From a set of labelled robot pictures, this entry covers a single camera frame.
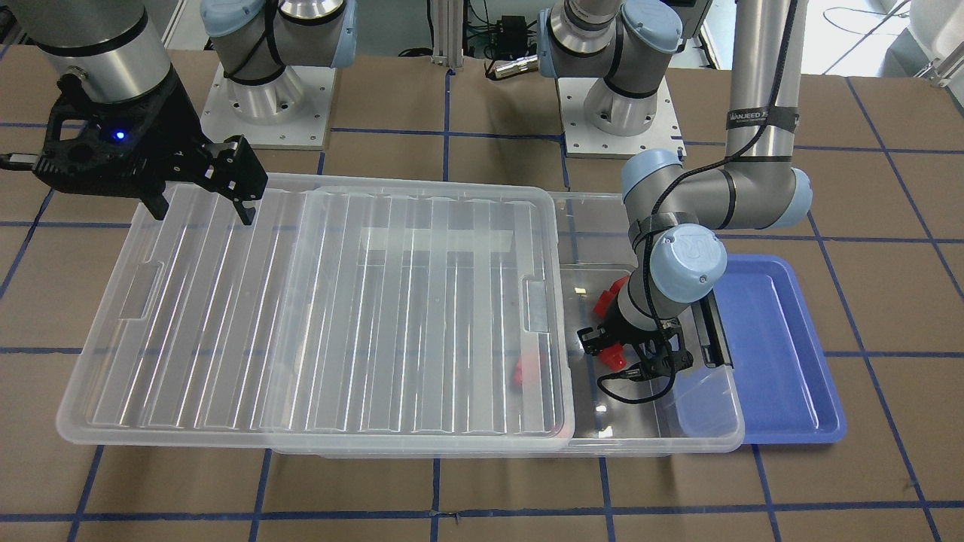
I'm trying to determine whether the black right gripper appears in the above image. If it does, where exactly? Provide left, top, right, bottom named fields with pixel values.
left=32, top=66, right=268, bottom=226

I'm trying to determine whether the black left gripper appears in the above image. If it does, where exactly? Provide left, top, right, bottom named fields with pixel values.
left=576, top=312, right=694, bottom=373

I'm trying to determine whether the clear plastic box lid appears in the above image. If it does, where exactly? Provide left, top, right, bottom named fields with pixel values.
left=56, top=174, right=575, bottom=458

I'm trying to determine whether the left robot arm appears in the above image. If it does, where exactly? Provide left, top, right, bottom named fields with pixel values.
left=537, top=1, right=813, bottom=378

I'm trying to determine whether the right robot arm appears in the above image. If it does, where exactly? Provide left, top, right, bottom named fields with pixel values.
left=2, top=1, right=357, bottom=225

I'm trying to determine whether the clear plastic storage box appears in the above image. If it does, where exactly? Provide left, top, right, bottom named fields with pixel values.
left=259, top=185, right=745, bottom=458

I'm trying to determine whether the blue plastic tray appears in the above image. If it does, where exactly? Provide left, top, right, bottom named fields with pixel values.
left=713, top=254, right=848, bottom=445

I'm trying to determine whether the black box latch handle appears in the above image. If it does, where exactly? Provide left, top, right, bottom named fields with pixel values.
left=691, top=291, right=734, bottom=368

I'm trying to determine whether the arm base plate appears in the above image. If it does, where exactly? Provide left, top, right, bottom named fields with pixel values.
left=557, top=77, right=686, bottom=159
left=200, top=65, right=338, bottom=151

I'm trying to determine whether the aluminium frame post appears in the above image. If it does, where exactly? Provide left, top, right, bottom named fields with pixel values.
left=429, top=0, right=465, bottom=71

